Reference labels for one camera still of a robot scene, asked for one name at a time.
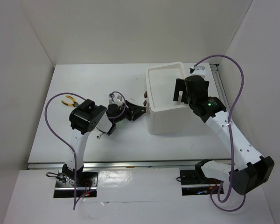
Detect aluminium front rail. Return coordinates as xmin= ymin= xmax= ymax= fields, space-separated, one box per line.
xmin=27 ymin=160 xmax=201 ymax=170

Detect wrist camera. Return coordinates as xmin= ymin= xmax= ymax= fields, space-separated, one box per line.
xmin=115 ymin=95 xmax=124 ymax=105
xmin=189 ymin=66 xmax=206 ymax=79

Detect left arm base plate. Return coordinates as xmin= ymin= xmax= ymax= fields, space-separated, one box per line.
xmin=46 ymin=172 xmax=98 ymax=198

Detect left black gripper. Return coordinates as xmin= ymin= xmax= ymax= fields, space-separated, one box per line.
xmin=113 ymin=99 xmax=145 ymax=124

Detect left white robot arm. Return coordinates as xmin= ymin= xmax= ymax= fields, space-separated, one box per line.
xmin=62 ymin=99 xmax=146 ymax=186

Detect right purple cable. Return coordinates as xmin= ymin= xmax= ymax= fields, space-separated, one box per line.
xmin=190 ymin=54 xmax=247 ymax=212

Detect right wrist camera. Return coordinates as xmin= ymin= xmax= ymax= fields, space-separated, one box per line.
xmin=189 ymin=66 xmax=206 ymax=79

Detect aluminium side rail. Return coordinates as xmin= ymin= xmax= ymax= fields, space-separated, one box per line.
xmin=210 ymin=64 xmax=229 ymax=107

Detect white drawer cabinet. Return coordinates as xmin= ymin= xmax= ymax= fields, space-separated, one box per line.
xmin=145 ymin=62 xmax=195 ymax=136

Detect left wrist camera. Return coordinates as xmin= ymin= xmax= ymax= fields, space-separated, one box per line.
xmin=115 ymin=95 xmax=124 ymax=105

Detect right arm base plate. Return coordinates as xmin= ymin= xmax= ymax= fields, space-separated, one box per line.
xmin=176 ymin=170 xmax=221 ymax=196

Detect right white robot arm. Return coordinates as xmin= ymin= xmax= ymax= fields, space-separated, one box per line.
xmin=173 ymin=75 xmax=274 ymax=195

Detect long silver ratchet wrench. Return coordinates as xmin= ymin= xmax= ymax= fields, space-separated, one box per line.
xmin=108 ymin=93 xmax=114 ymax=105

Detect yellow handled pliers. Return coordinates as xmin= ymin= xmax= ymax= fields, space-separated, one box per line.
xmin=61 ymin=95 xmax=79 ymax=107

